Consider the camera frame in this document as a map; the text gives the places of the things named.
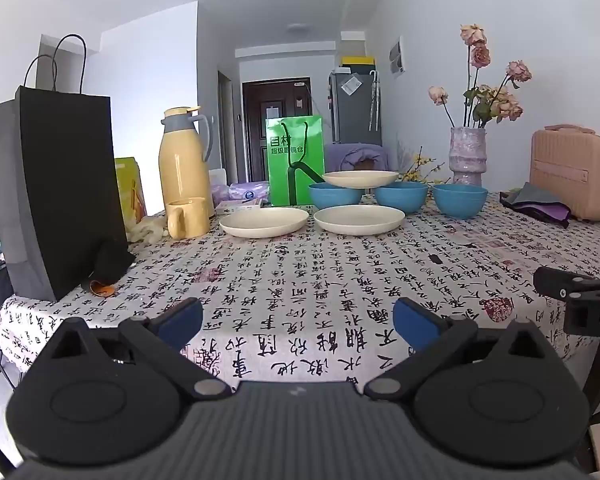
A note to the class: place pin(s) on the yellow carton box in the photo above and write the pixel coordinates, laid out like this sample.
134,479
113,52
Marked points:
129,190

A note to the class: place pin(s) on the purple tissue packet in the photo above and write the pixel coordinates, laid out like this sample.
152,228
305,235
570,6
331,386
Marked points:
249,190

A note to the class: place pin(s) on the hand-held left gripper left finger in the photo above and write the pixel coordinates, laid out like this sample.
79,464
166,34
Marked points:
180,322

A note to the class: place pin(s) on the yellow flower branch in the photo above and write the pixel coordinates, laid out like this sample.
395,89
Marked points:
422,170

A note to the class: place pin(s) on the small orange object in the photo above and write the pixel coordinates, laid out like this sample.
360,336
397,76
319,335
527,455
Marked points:
101,288

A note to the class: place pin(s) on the pink hard case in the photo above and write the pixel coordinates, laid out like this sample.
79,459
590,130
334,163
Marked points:
575,175

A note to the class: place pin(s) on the grey refrigerator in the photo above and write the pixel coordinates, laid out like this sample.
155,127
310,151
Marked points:
355,115

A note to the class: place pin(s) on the yellow thermos jug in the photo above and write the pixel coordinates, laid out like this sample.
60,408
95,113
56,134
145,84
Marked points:
185,170

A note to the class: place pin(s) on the dark cloth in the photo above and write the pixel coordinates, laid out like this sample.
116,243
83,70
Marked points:
112,260

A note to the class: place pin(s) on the blue bowl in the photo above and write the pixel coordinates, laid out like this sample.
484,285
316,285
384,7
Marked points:
400,199
460,202
332,199

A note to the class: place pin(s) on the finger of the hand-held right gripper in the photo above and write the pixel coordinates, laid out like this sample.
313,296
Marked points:
555,282

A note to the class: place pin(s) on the purple jacket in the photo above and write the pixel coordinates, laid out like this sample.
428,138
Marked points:
342,156

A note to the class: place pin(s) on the black paper bag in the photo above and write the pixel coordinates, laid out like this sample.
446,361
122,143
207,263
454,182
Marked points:
55,185

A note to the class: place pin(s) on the cream plate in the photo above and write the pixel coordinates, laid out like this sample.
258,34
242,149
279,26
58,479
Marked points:
360,178
262,221
359,217

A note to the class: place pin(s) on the grey and purple cloth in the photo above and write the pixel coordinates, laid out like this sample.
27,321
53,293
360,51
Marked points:
537,202

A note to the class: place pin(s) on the paper note on refrigerator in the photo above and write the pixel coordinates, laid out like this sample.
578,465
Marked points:
351,86

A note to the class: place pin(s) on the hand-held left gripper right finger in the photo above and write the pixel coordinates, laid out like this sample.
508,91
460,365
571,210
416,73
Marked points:
415,322

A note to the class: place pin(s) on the dark side door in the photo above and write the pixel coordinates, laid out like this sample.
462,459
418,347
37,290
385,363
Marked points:
226,130

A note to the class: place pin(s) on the small white box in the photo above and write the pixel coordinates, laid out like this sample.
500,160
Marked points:
235,205

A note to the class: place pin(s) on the folded white umbrella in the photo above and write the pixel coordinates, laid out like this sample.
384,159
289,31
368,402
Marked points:
374,100

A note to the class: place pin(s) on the round ceiling lamp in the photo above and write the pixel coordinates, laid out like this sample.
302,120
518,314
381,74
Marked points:
296,26

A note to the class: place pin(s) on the white wall panel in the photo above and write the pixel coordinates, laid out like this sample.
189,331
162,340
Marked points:
396,56

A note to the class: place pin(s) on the dried pink roses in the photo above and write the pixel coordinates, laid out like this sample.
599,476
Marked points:
497,102

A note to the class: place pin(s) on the yellow and black box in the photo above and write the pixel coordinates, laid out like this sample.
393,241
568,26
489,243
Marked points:
357,61

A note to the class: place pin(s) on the wooden chair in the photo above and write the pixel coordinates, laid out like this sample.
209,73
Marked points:
366,164

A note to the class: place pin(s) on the dark brown entrance door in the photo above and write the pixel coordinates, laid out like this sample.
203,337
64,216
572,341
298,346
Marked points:
255,140

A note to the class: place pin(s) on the cream gloves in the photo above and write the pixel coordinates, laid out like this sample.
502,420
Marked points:
147,230

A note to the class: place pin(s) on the green shopping bag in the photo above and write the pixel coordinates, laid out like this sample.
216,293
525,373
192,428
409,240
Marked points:
280,170

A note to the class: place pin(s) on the yellow mug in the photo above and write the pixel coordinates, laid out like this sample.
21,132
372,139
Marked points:
192,219

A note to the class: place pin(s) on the translucent purple bag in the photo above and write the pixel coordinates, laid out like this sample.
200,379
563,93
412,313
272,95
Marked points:
220,192

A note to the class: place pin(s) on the purple ceramic vase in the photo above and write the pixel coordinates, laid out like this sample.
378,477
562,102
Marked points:
467,155

